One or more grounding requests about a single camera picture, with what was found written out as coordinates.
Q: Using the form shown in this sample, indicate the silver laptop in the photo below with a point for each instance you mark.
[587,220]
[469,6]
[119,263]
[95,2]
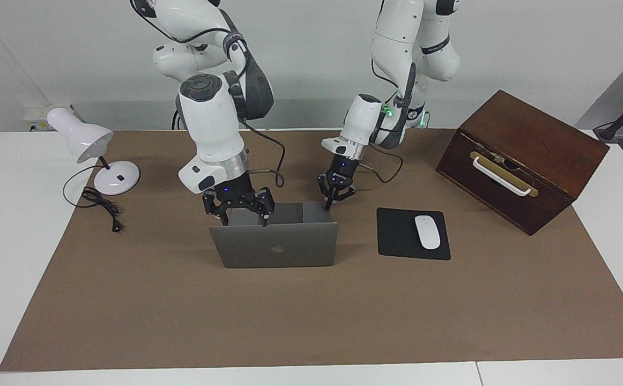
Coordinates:
[274,249]

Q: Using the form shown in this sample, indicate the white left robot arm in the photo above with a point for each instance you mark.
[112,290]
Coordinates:
[362,120]

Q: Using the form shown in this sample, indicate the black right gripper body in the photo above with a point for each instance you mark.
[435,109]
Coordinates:
[234,193]

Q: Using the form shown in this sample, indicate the white desk lamp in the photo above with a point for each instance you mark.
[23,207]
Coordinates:
[83,136]

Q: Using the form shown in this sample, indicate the white computer mouse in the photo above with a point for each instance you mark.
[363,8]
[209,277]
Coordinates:
[428,233]

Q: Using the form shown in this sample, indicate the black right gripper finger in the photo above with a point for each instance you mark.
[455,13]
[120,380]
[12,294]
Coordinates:
[266,206]
[212,203]

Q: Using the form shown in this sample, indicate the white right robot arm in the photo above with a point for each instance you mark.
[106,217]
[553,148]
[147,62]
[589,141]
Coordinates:
[212,123]

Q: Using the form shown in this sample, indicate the black mouse pad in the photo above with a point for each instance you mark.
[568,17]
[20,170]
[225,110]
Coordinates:
[397,236]

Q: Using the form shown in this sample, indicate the brown table mat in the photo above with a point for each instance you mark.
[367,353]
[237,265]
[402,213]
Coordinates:
[311,321]

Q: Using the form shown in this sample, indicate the dark wooden box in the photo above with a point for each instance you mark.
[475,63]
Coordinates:
[504,206]

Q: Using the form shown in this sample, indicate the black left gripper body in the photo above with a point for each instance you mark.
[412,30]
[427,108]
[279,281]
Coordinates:
[342,170]

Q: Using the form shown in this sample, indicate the white power strip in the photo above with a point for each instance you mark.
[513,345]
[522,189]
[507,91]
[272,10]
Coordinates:
[35,115]

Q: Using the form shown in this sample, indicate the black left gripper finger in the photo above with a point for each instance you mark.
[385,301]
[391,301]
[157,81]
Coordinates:
[347,193]
[327,190]

